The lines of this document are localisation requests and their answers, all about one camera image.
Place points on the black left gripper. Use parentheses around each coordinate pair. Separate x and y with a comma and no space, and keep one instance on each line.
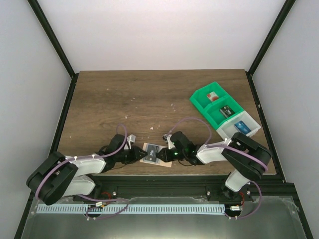
(133,154)

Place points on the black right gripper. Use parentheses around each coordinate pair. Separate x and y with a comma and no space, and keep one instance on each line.
(168,153)

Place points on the beige leather card holder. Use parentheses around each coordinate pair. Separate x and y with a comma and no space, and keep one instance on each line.
(160,162)

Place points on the black VIP card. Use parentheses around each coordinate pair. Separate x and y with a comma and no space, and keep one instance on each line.
(151,150)

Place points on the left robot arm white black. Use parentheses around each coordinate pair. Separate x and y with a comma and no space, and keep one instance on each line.
(62,176)

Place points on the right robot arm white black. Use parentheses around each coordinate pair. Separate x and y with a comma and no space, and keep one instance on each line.
(249,158)

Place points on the red white card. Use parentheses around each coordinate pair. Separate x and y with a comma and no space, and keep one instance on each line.
(212,96)

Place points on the black card in bin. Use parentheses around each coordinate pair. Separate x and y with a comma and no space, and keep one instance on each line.
(227,111)

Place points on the blue card in bin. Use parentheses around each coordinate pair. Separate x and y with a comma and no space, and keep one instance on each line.
(242,127)

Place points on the green plastic bin far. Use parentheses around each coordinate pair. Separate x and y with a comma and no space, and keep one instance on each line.
(199,98)

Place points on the green plastic bin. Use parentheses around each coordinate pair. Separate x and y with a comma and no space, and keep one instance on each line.
(214,116)
(199,98)

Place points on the green plastic bin middle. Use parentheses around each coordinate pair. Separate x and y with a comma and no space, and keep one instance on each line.
(214,116)

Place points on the white plastic bin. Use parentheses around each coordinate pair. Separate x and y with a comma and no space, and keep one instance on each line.
(227,129)

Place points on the metal sheet front panel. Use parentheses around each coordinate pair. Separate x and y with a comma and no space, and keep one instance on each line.
(269,218)

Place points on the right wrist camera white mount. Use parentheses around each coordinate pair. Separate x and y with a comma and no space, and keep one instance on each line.
(167,139)

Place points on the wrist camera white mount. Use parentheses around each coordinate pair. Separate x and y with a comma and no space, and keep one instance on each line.
(167,139)
(130,141)

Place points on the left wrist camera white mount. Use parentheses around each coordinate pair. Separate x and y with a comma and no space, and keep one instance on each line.
(130,141)

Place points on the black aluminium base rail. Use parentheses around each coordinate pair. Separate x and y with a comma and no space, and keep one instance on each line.
(211,187)

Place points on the black frame side rail left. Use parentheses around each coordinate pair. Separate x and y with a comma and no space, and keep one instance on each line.
(63,115)

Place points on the black frame side rail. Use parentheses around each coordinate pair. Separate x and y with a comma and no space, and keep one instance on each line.
(63,115)
(276,162)

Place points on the light blue slotted cable duct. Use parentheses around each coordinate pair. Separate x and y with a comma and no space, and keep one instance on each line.
(198,209)

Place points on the black frame side rail right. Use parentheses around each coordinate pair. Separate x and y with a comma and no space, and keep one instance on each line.
(276,162)

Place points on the black frame post right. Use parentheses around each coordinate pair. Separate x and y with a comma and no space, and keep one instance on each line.
(283,13)

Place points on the black frame post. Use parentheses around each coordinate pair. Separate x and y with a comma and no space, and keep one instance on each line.
(40,15)
(283,13)

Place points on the black frame post left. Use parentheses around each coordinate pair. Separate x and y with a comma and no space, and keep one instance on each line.
(40,15)

